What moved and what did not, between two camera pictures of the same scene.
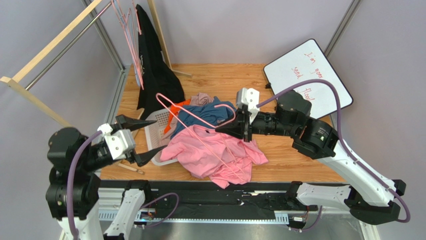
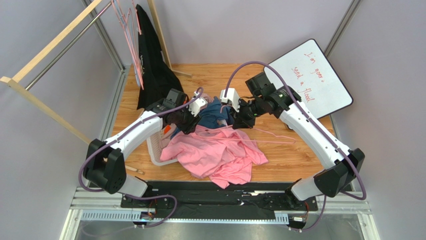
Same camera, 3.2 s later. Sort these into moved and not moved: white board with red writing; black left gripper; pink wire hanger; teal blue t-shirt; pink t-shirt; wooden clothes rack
Moved: black left gripper; pink wire hanger
Not moved: teal blue t-shirt; pink t-shirt; white board with red writing; wooden clothes rack
